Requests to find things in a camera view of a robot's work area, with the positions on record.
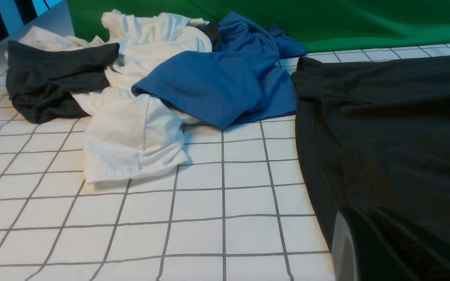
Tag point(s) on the green backdrop cloth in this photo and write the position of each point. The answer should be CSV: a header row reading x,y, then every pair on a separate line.
x,y
321,25

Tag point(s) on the dark gray long-sleeved shirt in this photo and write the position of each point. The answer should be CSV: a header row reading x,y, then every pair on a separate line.
x,y
376,135

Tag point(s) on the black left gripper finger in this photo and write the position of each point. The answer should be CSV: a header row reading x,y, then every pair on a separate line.
x,y
381,245

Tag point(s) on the dark gray crumpled garment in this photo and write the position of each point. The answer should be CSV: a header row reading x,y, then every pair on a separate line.
x,y
41,84

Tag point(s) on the white shirt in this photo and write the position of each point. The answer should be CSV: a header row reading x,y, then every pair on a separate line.
x,y
131,136

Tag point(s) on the blue shirt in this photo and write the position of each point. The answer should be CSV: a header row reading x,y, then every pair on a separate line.
x,y
241,83

